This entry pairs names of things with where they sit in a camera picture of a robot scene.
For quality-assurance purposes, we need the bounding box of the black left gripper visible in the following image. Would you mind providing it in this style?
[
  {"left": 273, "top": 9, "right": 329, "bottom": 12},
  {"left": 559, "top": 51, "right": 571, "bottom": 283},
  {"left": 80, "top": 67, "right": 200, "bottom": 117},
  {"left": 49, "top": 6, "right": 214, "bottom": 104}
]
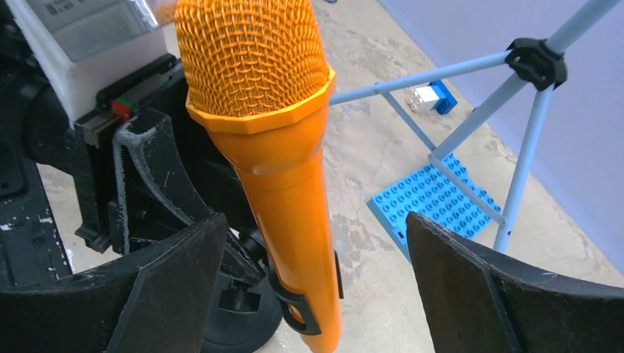
[{"left": 0, "top": 53, "right": 266, "bottom": 286}]

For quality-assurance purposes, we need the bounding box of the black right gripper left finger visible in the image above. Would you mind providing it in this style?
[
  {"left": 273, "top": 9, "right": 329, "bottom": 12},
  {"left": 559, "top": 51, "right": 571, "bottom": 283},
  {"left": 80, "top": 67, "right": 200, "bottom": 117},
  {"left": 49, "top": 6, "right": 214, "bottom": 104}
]
[{"left": 1, "top": 214, "right": 228, "bottom": 352}]

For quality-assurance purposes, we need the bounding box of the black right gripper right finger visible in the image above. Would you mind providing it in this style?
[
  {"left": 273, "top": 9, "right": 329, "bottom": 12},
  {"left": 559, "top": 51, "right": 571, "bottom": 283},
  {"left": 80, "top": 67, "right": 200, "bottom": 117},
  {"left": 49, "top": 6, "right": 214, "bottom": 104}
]
[{"left": 406, "top": 212, "right": 623, "bottom": 352}]

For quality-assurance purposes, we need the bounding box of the black microphone stand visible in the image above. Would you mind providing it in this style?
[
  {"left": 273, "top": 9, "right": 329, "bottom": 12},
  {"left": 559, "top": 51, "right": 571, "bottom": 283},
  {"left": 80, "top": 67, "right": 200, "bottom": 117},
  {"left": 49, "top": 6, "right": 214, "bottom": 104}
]
[{"left": 201, "top": 229, "right": 324, "bottom": 352}]

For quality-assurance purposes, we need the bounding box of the orange toy microphone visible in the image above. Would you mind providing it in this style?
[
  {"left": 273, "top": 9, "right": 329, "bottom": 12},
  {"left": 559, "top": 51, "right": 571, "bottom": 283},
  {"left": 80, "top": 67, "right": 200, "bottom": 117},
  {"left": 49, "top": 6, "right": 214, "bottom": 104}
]
[{"left": 175, "top": 1, "right": 342, "bottom": 352}]

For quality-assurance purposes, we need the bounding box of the light blue music stand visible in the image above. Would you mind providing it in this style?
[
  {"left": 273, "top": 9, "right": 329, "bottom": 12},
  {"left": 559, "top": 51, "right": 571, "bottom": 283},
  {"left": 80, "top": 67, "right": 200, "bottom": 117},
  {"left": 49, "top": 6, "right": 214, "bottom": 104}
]
[{"left": 329, "top": 0, "right": 620, "bottom": 254}]

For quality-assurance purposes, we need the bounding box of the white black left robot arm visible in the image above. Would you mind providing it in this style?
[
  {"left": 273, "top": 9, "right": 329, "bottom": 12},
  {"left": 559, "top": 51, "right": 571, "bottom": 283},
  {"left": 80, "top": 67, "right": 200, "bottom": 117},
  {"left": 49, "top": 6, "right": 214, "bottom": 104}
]
[{"left": 1, "top": 1, "right": 266, "bottom": 292}]

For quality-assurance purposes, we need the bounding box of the light blue building baseplate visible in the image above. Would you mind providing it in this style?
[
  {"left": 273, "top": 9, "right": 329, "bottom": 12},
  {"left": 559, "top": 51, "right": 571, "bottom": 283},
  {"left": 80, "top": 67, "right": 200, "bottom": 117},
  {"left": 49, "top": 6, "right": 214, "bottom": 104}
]
[{"left": 367, "top": 154, "right": 502, "bottom": 260}]

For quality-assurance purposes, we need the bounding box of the blue and white brick stack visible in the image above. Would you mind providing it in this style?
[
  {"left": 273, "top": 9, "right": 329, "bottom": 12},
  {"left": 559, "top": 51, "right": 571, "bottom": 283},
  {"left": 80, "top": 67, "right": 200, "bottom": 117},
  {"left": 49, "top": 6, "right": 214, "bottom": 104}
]
[{"left": 406, "top": 80, "right": 458, "bottom": 115}]

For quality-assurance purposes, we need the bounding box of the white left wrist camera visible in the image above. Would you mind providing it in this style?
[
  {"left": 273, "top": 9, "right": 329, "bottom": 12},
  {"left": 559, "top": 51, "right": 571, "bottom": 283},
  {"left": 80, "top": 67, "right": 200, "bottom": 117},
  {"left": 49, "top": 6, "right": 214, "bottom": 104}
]
[{"left": 7, "top": 1, "right": 168, "bottom": 122}]

